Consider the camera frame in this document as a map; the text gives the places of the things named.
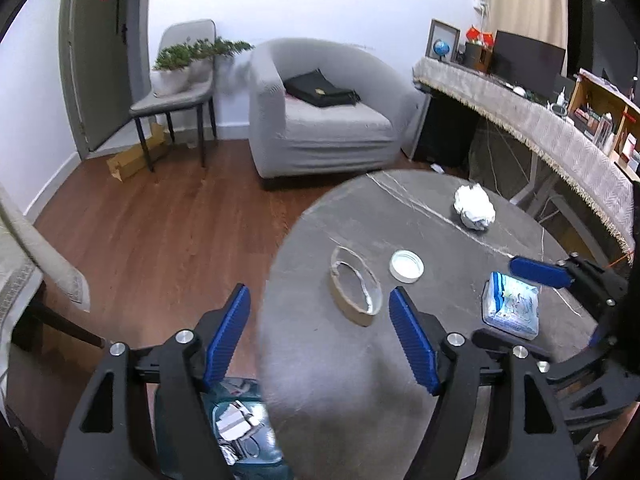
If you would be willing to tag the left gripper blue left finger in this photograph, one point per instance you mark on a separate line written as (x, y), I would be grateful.
(229, 329)

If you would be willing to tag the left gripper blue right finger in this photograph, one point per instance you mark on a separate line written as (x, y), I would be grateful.
(419, 335)

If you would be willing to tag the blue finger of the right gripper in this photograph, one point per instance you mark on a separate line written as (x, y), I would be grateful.
(539, 272)

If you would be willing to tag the blue white wipes pack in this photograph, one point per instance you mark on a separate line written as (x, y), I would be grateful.
(511, 305)

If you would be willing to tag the brown cardboard tape roll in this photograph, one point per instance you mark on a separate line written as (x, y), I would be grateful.
(355, 289)

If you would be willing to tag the white product box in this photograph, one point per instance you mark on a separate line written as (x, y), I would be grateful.
(237, 421)

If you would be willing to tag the dark teal trash bin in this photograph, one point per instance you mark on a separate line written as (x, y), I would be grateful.
(246, 459)

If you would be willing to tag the white plastic lid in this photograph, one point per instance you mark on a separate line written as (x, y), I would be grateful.
(405, 266)

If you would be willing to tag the round grey marble table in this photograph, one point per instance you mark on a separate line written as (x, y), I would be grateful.
(341, 398)

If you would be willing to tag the crumpled white paper ball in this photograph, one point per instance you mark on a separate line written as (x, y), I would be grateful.
(472, 204)

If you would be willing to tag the wooden desk shelf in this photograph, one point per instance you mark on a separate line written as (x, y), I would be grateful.
(608, 119)

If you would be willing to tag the flat cardboard box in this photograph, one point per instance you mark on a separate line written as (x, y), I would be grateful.
(125, 164)

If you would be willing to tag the black computer monitor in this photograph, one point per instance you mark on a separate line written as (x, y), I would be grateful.
(526, 62)

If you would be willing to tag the beige patterned tablecloth left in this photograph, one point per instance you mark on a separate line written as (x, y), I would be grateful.
(26, 258)

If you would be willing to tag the grey armchair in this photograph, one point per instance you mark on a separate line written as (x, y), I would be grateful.
(289, 137)

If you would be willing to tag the small blue globe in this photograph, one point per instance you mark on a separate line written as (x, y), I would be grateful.
(441, 50)

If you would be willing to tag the framed picture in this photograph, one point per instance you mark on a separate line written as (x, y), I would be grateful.
(446, 32)

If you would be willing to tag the grey dining chair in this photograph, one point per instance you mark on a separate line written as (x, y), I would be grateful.
(200, 97)

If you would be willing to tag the black handbag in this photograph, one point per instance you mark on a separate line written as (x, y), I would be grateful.
(314, 89)

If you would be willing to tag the potted green plant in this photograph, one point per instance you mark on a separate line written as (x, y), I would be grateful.
(177, 68)

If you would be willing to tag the grey door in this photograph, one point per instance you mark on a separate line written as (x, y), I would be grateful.
(100, 63)

